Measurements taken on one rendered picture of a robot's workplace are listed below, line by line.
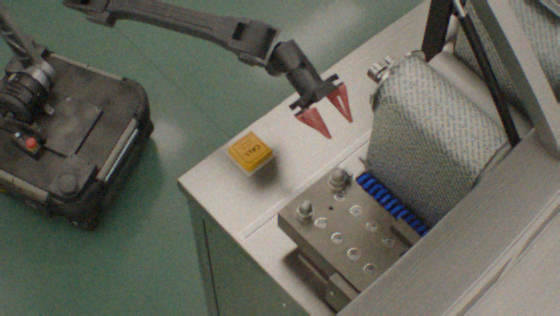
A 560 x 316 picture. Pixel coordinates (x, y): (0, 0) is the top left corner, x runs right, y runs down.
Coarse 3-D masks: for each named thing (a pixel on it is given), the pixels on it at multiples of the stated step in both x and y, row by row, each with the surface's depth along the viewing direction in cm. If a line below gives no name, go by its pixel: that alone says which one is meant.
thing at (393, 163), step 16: (384, 128) 145; (384, 144) 149; (400, 144) 144; (368, 160) 157; (384, 160) 152; (400, 160) 147; (416, 160) 143; (384, 176) 156; (400, 176) 151; (416, 176) 146; (432, 176) 141; (400, 192) 155; (416, 192) 150; (432, 192) 145; (448, 192) 140; (416, 208) 153; (432, 208) 148; (448, 208) 143; (432, 224) 152
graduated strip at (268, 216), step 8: (368, 136) 180; (352, 144) 178; (360, 144) 179; (344, 152) 177; (352, 152) 177; (336, 160) 176; (344, 160) 176; (328, 168) 175; (312, 176) 174; (320, 176) 174; (304, 184) 173; (296, 192) 172; (288, 200) 171; (272, 208) 170; (280, 208) 170; (264, 216) 169; (272, 216) 169; (256, 224) 168; (264, 224) 168; (240, 232) 167; (248, 232) 167
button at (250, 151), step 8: (248, 136) 176; (256, 136) 177; (232, 144) 175; (240, 144) 175; (248, 144) 175; (256, 144) 175; (264, 144) 175; (232, 152) 175; (240, 152) 174; (248, 152) 174; (256, 152) 174; (264, 152) 174; (272, 152) 175; (240, 160) 174; (248, 160) 173; (256, 160) 173; (264, 160) 175; (248, 168) 173
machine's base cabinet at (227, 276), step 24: (192, 216) 182; (216, 240) 179; (216, 264) 192; (240, 264) 175; (216, 288) 208; (240, 288) 189; (264, 288) 172; (216, 312) 226; (240, 312) 204; (264, 312) 185; (288, 312) 169
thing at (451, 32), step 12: (432, 0) 164; (444, 0) 160; (432, 12) 166; (444, 12) 163; (456, 12) 168; (432, 24) 169; (444, 24) 166; (456, 24) 177; (432, 36) 172; (444, 36) 170; (456, 36) 178; (432, 48) 175
